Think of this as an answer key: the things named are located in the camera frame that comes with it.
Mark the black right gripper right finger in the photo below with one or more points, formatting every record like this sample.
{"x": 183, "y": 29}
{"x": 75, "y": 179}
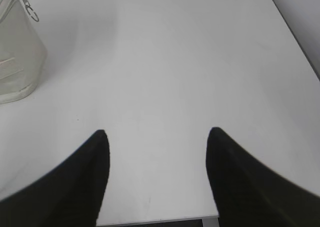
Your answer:
{"x": 249, "y": 194}

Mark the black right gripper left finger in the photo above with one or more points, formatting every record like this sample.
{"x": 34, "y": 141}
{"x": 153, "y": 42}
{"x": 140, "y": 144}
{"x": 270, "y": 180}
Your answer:
{"x": 70, "y": 195}

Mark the cream zippered bag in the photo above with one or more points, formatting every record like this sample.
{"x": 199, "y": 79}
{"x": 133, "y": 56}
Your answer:
{"x": 22, "y": 52}

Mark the white table leg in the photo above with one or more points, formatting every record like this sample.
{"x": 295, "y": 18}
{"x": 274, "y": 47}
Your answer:
{"x": 210, "y": 222}

